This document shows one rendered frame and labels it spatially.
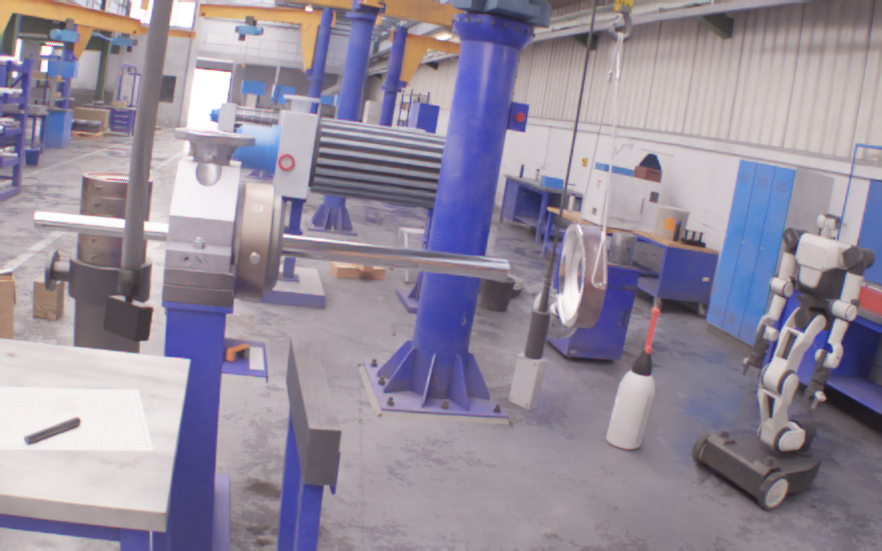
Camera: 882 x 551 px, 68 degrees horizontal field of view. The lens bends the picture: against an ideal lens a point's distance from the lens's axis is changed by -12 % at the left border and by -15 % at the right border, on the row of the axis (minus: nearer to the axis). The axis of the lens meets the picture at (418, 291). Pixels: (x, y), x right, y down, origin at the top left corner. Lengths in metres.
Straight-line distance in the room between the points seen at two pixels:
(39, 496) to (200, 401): 0.98
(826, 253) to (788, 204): 3.09
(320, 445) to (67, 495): 0.61
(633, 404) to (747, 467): 0.73
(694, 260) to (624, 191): 1.34
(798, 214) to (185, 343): 5.84
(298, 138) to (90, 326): 2.62
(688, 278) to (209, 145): 6.65
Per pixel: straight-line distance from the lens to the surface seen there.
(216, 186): 2.22
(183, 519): 2.38
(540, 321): 1.79
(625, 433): 4.16
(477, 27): 3.99
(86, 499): 1.29
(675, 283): 8.23
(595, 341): 5.64
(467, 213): 4.02
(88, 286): 3.75
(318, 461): 1.66
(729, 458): 4.03
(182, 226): 2.16
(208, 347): 2.13
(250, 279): 2.26
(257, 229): 2.23
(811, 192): 7.11
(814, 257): 3.93
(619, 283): 5.59
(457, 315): 4.13
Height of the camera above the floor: 1.54
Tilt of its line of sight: 13 degrees down
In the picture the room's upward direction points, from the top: 9 degrees clockwise
